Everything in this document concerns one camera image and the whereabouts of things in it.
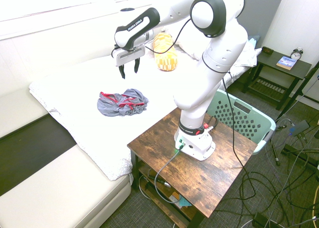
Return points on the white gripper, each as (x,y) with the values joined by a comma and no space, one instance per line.
(129,55)

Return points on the grey garment with red trim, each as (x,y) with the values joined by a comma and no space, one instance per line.
(117,105)

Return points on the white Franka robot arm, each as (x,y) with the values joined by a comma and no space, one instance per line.
(214,63)

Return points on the mint green laundry basket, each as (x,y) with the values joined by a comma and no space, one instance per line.
(245,123)

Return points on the yellow patterned bolster pillow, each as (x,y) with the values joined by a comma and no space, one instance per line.
(165,58)

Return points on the white duvet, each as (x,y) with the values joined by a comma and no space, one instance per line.
(82,88)

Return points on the white window blind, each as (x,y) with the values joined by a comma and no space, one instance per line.
(74,1)

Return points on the white patterned pillow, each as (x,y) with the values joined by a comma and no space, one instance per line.
(246,57)

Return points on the cream upholstered bench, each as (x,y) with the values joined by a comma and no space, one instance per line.
(62,193)
(17,113)

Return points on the grey metal connector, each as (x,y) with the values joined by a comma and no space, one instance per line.
(165,183)

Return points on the rustic wooden table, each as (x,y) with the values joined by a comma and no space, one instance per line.
(189,178)

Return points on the teal blue pillow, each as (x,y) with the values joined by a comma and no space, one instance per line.
(253,42)

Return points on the tan cardboard box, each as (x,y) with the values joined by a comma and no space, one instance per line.
(174,196)

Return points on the small dark box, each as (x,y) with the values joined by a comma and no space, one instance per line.
(267,50)

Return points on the grey upholstered headboard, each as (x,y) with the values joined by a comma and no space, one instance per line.
(264,18)

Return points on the teal paper card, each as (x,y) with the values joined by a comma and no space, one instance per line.
(185,203)

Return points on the black nightstand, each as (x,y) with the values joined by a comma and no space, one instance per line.
(279,70)

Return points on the blue paperback book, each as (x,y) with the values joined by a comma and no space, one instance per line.
(286,63)

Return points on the black twin-bell alarm clock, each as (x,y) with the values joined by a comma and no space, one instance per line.
(296,54)

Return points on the grey power adapter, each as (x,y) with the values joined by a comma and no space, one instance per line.
(300,127)

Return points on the black power brick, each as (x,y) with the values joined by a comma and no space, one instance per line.
(260,220)

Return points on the black camera stand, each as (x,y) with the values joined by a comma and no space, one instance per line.
(299,93)

